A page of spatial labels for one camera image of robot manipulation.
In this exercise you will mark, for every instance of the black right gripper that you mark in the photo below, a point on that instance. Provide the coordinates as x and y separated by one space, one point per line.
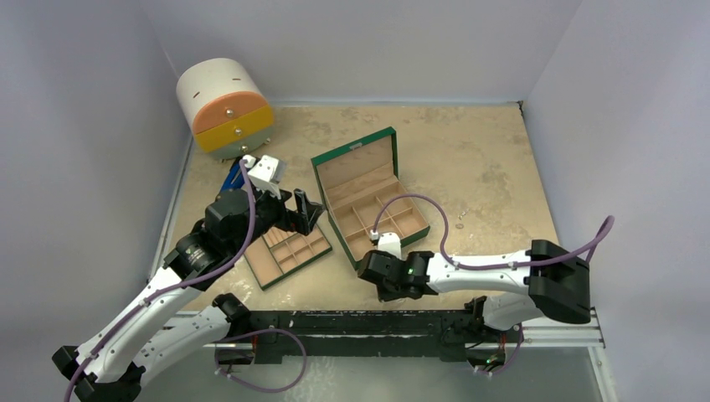
375 265

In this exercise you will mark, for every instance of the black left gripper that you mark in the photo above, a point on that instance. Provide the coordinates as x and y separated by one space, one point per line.
306 211

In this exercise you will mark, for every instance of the beige removable jewelry tray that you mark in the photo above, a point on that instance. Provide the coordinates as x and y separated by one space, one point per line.
277 254

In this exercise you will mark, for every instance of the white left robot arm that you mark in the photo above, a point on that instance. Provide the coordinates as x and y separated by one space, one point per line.
121 359

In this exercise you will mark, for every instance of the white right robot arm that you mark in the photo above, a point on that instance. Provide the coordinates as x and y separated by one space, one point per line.
544 280

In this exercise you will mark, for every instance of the green jewelry box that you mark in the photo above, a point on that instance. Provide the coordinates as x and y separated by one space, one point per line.
355 181

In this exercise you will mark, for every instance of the blue hand tool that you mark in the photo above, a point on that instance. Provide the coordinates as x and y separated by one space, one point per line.
234 179

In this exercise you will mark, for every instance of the white round drawer cabinet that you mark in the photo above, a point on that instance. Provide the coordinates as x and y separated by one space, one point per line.
226 112

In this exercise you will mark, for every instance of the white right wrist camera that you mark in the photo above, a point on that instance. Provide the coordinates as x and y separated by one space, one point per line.
388 242

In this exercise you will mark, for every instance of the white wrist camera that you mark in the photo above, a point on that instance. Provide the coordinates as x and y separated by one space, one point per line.
388 242
265 173

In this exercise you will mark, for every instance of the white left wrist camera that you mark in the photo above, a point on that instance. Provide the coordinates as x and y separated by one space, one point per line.
265 173

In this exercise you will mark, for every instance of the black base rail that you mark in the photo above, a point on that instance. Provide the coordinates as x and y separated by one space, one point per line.
449 335

